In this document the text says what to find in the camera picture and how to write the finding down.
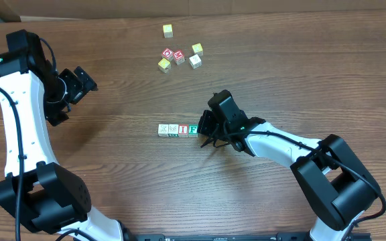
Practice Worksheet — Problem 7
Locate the green F block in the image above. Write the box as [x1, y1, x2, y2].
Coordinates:
[188, 125, 198, 137]

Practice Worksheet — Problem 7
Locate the red I block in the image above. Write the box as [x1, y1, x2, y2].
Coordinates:
[178, 125, 189, 137]

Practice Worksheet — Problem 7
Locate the white green picture block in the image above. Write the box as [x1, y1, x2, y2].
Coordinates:
[168, 124, 179, 137]

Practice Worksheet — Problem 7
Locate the white blue picture block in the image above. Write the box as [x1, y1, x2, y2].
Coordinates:
[157, 124, 169, 137]

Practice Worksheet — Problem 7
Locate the plain white wooden block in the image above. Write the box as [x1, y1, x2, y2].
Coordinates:
[189, 54, 202, 69]

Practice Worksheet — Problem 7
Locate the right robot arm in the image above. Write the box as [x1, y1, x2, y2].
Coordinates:
[198, 90, 386, 240]

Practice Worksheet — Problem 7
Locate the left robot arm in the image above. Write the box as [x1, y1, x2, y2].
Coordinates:
[0, 29, 132, 240]

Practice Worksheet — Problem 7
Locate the yellow block left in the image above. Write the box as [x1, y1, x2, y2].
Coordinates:
[158, 58, 172, 73]

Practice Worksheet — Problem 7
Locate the red M block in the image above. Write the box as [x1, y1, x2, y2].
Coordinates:
[173, 50, 186, 65]

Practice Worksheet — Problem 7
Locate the yellow block right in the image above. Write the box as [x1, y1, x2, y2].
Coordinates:
[192, 43, 204, 56]

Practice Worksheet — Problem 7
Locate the red O block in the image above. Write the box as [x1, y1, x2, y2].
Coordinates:
[162, 48, 174, 62]

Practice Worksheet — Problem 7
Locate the far yellow wooden block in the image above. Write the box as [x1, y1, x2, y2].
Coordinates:
[162, 24, 174, 38]

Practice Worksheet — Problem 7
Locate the cardboard wall panel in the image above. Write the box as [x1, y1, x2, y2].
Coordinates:
[0, 0, 386, 21]

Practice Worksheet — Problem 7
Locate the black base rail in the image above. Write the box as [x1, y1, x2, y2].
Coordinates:
[125, 232, 372, 241]

